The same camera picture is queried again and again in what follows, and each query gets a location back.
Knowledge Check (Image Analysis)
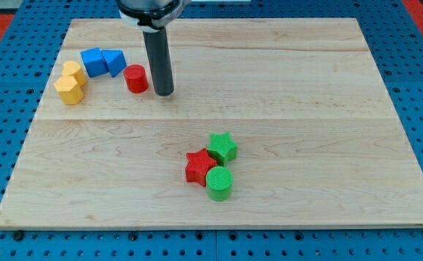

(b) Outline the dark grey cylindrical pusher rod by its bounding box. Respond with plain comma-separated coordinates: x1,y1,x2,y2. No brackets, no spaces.
143,27,174,96

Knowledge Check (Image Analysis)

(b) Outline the green star block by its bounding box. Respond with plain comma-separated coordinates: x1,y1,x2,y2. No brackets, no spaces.
207,132,238,167

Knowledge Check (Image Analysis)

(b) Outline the red star block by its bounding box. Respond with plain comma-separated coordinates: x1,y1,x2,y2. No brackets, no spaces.
185,148,218,187

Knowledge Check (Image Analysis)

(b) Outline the red cylinder block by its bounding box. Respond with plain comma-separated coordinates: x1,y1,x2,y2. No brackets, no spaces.
123,64,148,94

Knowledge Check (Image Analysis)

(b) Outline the blue triangular block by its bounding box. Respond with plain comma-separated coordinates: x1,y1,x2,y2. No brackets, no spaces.
102,50,127,78

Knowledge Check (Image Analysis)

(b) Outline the blue cube block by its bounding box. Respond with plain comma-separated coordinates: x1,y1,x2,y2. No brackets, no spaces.
81,47,108,78

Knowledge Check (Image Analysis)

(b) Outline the yellow heart block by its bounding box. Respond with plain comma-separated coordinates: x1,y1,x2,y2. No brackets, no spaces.
62,60,87,87

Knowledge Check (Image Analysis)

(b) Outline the yellow hexagon block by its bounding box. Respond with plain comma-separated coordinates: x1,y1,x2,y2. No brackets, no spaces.
54,76,83,105

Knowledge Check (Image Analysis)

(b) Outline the light wooden board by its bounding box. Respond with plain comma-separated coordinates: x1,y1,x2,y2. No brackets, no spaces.
0,18,423,231

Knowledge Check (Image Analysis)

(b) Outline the green cylinder block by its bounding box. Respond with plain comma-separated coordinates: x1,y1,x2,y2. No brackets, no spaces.
205,166,234,202

